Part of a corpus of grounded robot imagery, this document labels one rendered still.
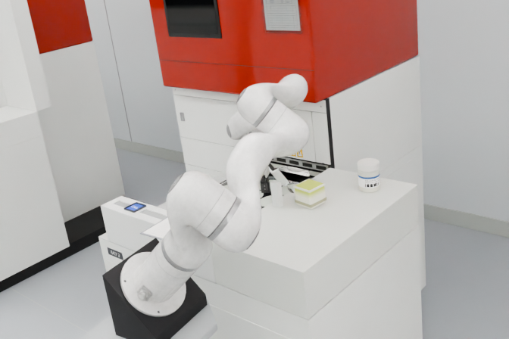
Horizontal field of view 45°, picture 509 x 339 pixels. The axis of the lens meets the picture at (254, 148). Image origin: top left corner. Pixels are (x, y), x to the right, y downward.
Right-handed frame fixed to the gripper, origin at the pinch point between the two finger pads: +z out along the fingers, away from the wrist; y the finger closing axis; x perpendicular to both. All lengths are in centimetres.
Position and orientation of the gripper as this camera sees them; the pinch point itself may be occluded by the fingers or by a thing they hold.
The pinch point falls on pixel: (265, 187)
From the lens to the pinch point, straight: 228.5
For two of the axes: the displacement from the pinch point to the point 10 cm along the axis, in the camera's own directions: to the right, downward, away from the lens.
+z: 1.2, 9.4, 3.3
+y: -1.7, 3.5, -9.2
